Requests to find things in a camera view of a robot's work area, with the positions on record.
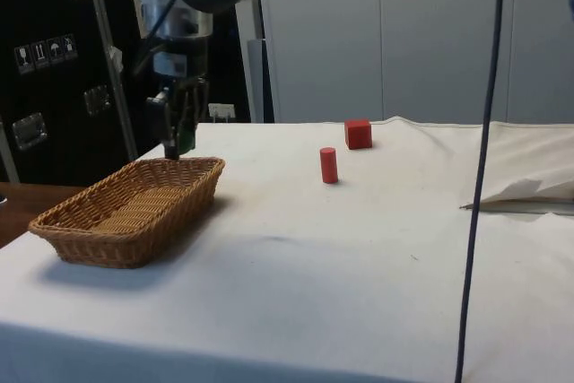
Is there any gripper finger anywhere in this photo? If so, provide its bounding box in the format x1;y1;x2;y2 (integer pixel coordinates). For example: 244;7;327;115
145;80;181;161
179;77;211;132

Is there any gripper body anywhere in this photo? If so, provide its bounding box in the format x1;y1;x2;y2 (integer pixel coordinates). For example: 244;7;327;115
151;36;210;82

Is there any green ball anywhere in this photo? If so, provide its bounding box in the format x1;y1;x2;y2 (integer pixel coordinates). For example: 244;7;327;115
176;128;197;154

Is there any wicker basket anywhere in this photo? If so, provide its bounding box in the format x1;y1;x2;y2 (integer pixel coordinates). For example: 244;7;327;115
27;156;226;270

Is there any red cylinder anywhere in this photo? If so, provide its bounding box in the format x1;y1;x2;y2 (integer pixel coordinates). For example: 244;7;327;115
319;146;340;185

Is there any black cabinet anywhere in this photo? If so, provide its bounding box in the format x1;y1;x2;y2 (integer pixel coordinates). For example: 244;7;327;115
0;0;252;187

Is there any pale grey locker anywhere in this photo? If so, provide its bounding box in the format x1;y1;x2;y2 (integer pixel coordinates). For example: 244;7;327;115
261;0;382;124

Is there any red cube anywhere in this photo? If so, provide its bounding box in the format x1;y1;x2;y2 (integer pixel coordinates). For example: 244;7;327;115
344;118;373;150

